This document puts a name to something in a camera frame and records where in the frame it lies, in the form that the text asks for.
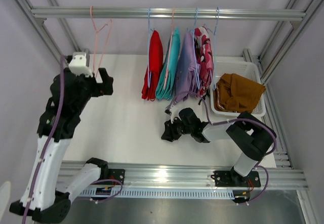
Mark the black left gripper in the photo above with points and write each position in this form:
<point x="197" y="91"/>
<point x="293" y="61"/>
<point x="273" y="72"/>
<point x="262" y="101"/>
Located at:
<point x="100" y="89"/>

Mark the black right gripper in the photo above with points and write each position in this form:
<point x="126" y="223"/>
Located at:
<point x="169" y="133"/>

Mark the light blue hanger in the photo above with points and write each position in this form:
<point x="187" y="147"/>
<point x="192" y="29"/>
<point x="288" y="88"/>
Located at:
<point x="150" y="32"/>
<point x="215" y="47"/>

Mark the red trousers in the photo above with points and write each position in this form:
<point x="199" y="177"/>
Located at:
<point x="155" y="67"/>

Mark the brown trousers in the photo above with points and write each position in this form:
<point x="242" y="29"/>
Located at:
<point x="237" y="94"/>

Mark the white plastic mesh basket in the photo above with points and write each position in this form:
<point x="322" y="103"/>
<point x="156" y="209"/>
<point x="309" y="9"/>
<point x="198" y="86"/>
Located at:
<point x="244" y="69"/>

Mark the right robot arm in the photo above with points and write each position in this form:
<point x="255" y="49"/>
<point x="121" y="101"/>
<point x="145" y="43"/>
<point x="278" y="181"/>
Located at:
<point x="254" y="138"/>

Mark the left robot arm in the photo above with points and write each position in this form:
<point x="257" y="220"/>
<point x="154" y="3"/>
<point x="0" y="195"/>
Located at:
<point x="43" y="200"/>

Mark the teal trousers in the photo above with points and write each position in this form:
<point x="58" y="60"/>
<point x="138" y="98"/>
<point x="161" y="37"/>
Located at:
<point x="167" y="93"/>

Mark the empty light blue hanger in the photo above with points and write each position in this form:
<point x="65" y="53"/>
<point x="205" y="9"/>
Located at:
<point x="215" y="47"/>

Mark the purple trousers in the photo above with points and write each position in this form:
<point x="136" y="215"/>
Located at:
<point x="185" y="79"/>

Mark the pink floral trousers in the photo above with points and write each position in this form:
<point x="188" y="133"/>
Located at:
<point x="204" y="56"/>

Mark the pink hanger with teal trousers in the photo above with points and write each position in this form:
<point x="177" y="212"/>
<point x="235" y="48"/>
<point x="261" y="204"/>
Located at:
<point x="170" y="44"/>

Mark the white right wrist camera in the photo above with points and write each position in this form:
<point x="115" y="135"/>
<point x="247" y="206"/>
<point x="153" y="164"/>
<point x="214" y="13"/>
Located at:
<point x="173" y="112"/>

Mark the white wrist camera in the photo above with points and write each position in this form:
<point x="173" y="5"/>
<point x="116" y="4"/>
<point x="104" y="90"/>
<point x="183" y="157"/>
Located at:
<point x="79" y="64"/>
<point x="173" y="112"/>

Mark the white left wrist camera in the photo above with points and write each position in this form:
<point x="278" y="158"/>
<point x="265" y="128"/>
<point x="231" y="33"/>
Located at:
<point x="79" y="64"/>

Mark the aluminium hanging rail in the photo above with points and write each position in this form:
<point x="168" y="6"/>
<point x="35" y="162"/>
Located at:
<point x="168" y="13"/>

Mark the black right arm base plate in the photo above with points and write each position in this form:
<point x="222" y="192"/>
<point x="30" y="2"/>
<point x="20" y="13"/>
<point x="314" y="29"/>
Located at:
<point x="231" y="179"/>

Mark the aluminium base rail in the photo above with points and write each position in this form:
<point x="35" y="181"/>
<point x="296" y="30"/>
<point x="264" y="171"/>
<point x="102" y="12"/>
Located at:
<point x="198" y="177"/>

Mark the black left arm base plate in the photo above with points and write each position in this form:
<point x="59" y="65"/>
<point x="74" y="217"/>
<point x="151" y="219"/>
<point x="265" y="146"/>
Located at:
<point x="117" y="174"/>

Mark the right aluminium frame post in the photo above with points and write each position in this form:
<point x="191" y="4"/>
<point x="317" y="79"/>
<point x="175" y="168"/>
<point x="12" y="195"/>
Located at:
<point x="280" y="43"/>

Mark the aluminium frame post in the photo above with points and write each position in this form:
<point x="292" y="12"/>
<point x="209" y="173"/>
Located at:
<point x="42" y="31"/>
<point x="280" y="43"/>

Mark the white slotted cable duct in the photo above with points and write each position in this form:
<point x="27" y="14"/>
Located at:
<point x="159" y="193"/>

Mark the left aluminium frame post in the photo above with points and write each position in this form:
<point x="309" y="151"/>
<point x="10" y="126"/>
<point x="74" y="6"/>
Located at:
<point x="42" y="31"/>

